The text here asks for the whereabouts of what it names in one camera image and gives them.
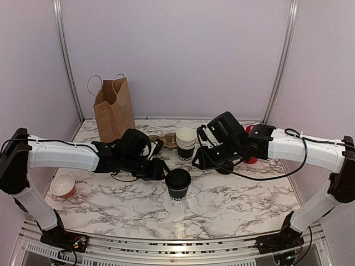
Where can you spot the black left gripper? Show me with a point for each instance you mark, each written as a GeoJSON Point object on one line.
{"type": "Point", "coordinates": [156, 173]}

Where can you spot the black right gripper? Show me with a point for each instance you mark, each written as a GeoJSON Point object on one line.
{"type": "Point", "coordinates": [203, 165]}

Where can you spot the black plastic cup lid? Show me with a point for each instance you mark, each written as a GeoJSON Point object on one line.
{"type": "Point", "coordinates": [178, 179]}

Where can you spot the single black paper cup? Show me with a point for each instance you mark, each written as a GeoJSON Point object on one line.
{"type": "Point", "coordinates": [178, 194]}

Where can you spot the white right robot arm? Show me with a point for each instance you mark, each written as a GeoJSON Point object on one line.
{"type": "Point", "coordinates": [336, 156]}

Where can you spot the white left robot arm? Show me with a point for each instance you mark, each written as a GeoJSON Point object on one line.
{"type": "Point", "coordinates": [24, 151]}

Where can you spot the stack of black cup lids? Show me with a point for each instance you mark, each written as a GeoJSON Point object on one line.
{"type": "Point", "coordinates": [226, 169]}

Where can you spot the stack of black paper cups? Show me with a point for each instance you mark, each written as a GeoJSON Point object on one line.
{"type": "Point", "coordinates": [186, 140]}

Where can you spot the cardboard cup carrier tray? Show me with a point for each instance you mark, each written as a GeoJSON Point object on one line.
{"type": "Point", "coordinates": [168, 139]}

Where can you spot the red ribbed metal bucket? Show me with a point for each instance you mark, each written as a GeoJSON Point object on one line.
{"type": "Point", "coordinates": [252, 150]}

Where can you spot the brown paper bag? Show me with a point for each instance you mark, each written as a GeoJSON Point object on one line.
{"type": "Point", "coordinates": [113, 108]}

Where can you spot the orange paper bowl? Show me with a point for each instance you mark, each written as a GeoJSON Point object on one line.
{"type": "Point", "coordinates": [63, 185]}

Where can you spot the aluminium front rail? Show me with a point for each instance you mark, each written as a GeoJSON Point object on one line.
{"type": "Point", "coordinates": [106, 250]}

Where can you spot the aluminium left corner post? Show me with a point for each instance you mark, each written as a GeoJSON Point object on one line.
{"type": "Point", "coordinates": [59, 21]}

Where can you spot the aluminium corner post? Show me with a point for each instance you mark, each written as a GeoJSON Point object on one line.
{"type": "Point", "coordinates": [286, 49]}
{"type": "Point", "coordinates": [59, 21]}

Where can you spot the aluminium right corner post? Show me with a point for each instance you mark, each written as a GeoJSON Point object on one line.
{"type": "Point", "coordinates": [286, 49]}

